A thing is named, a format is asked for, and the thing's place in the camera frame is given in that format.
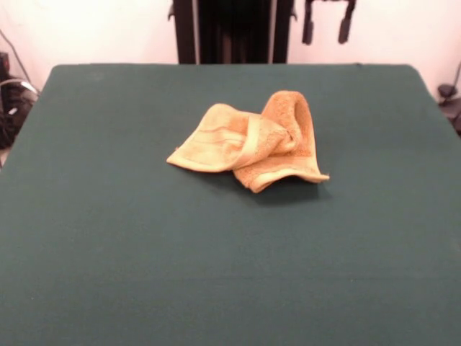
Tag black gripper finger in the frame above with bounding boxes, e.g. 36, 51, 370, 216
302, 0, 314, 45
338, 0, 352, 44

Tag grey cable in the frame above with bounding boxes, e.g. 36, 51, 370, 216
0, 28, 41, 97

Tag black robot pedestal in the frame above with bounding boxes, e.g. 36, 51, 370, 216
167, 0, 299, 66

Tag dark green table cloth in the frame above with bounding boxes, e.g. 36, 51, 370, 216
0, 63, 461, 346

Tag yellow-orange terry towel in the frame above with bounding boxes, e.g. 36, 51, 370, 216
166, 90, 331, 193

